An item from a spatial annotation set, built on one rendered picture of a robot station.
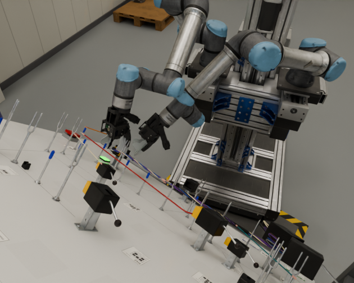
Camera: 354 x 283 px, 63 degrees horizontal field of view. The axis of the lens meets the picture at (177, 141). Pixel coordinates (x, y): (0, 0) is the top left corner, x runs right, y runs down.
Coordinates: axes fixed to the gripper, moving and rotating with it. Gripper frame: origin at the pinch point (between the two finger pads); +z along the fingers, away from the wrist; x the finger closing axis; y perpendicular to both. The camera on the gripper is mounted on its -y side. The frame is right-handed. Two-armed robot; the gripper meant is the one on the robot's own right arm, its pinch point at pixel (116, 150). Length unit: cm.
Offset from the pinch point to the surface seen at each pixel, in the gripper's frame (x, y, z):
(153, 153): -62, -126, 71
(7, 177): 16, 52, -17
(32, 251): 40, 61, -21
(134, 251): 46, 42, -12
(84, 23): -326, -249, 6
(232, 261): 61, 17, -2
